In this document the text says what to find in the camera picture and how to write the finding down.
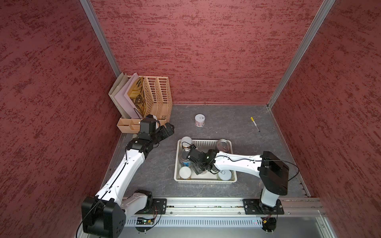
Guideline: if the small yellow can white lid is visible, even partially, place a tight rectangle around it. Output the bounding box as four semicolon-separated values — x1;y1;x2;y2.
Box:
179;166;192;180

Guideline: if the white perforated plastic basket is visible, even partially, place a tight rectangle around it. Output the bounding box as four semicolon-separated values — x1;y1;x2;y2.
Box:
174;139;237;185

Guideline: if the yellow labelled tall can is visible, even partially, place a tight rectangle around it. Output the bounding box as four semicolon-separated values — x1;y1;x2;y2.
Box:
180;136;193;149

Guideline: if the small green can white lid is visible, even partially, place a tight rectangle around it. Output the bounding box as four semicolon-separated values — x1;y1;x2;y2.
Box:
217;170;232;181

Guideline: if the small pink can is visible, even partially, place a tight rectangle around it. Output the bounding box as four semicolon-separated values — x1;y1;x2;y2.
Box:
194;114;205;128

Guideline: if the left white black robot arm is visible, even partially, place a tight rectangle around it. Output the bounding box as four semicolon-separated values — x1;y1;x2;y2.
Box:
78;118;175;238

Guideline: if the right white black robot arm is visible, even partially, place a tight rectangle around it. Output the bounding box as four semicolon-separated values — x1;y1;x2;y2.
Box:
187;145;291;208

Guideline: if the beige plastic file organizer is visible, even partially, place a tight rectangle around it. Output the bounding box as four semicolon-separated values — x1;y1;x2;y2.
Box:
117;76;173;134

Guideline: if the brown patterned magazine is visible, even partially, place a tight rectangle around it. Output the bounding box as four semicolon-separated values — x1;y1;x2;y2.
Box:
127;77;146;117

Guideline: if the yellow white marker pen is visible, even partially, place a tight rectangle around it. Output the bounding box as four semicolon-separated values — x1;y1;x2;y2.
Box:
251;117;261;132

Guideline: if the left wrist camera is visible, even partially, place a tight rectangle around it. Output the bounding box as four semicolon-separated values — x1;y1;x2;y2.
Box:
140;114;161;134

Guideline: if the aluminium front rail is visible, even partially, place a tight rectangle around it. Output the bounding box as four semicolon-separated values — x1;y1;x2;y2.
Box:
86;197;326;218

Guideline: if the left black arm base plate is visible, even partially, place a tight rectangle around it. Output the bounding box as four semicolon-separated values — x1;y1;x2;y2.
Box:
136;198;167;214

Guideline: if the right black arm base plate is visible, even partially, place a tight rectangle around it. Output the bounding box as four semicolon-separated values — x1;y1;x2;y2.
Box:
243;199;284;215

